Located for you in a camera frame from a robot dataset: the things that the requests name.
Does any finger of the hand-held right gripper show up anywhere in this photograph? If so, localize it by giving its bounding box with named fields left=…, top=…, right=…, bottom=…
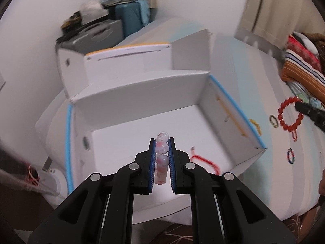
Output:
left=295, top=103, right=325, bottom=127

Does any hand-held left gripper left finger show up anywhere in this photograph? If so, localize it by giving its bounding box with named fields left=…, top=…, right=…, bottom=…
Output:
left=27, top=138, right=156, bottom=244

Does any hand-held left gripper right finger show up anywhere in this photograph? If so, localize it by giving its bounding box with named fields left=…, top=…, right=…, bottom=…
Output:
left=169, top=137, right=296, bottom=244

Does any pink bead bracelet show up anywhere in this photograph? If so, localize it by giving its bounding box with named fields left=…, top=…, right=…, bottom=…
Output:
left=155, top=131, right=170, bottom=185

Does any red bead bracelet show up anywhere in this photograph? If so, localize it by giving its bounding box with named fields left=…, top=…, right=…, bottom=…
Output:
left=277, top=97, right=304, bottom=141

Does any white cardboard box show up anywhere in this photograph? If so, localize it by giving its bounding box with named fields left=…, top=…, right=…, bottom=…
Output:
left=35, top=29, right=268, bottom=225

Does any striped folded blanket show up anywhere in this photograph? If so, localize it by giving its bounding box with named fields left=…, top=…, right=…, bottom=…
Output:
left=281, top=32, right=325, bottom=94

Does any beige curtain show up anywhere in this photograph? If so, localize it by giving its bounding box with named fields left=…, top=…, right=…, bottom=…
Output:
left=240, top=0, right=325, bottom=54

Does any white hair dryer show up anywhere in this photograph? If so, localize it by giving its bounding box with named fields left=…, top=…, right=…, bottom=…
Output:
left=15, top=164, right=67, bottom=196

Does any grey suitcase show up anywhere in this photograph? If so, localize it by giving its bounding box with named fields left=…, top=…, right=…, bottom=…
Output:
left=56, top=19, right=125, bottom=56

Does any blue suitcase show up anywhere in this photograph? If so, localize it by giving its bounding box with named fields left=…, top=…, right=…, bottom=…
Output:
left=112, top=0, right=150, bottom=38

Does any pile of clothes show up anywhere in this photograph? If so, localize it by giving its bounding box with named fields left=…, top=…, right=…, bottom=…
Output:
left=60, top=0, right=139, bottom=29

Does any red string bracelet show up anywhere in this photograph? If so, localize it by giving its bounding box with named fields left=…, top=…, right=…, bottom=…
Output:
left=190, top=146, right=221, bottom=175

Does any yellow bead bracelet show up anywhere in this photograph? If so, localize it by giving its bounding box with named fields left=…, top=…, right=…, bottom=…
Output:
left=249, top=119, right=262, bottom=136

